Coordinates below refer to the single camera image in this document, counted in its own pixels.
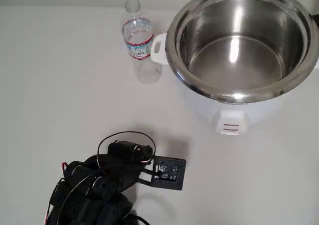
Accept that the clear plastic water bottle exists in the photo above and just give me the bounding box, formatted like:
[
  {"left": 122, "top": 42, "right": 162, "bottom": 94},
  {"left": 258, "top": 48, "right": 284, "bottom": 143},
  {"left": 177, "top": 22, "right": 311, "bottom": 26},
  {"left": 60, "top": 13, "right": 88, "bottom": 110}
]
[{"left": 121, "top": 0, "right": 161, "bottom": 85}]

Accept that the white rice cooker body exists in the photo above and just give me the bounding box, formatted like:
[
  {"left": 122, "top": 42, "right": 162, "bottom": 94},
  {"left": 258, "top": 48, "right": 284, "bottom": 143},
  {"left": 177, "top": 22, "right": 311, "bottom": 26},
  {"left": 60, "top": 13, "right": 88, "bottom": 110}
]
[{"left": 151, "top": 0, "right": 319, "bottom": 136}]

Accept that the steel inner cooking pot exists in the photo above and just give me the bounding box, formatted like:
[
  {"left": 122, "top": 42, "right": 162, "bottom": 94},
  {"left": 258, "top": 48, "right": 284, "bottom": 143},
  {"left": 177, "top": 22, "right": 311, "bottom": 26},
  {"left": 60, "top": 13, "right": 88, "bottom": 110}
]
[{"left": 164, "top": 0, "right": 314, "bottom": 102}]

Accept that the red white servo wire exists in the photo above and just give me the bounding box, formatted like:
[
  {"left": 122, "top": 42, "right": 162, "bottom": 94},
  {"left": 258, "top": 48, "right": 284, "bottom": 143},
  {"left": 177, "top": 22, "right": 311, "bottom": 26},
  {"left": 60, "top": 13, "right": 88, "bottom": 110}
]
[{"left": 97, "top": 131, "right": 157, "bottom": 171}]

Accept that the gripper camera circuit board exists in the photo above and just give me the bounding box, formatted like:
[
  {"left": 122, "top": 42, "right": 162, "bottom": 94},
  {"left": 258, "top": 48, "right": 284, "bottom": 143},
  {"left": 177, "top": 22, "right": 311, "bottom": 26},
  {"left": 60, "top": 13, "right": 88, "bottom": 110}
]
[{"left": 139, "top": 155, "right": 187, "bottom": 192}]

